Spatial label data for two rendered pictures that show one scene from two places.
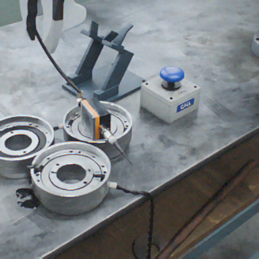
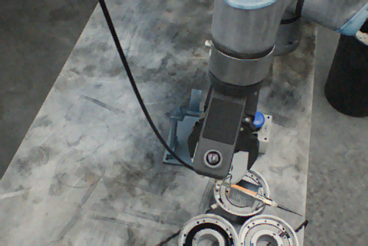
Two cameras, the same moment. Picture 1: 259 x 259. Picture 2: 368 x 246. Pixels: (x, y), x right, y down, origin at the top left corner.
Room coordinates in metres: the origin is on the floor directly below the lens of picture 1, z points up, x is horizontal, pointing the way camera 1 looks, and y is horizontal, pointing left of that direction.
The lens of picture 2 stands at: (0.34, 0.33, 1.56)
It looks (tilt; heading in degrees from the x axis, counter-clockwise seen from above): 54 degrees down; 319
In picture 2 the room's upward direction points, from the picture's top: 1 degrees clockwise
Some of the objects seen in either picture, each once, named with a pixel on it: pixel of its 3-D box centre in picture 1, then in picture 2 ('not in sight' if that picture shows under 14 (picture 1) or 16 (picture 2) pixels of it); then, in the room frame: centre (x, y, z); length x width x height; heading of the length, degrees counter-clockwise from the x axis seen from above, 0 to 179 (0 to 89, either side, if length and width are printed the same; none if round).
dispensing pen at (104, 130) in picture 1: (104, 127); (257, 195); (0.53, -0.02, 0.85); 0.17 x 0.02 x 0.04; 25
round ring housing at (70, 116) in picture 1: (97, 131); (240, 194); (0.56, -0.01, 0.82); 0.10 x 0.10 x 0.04
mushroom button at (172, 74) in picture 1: (170, 83); (254, 124); (0.65, -0.13, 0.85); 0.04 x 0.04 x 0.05
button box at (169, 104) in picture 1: (172, 94); (252, 129); (0.65, -0.14, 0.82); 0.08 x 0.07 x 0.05; 127
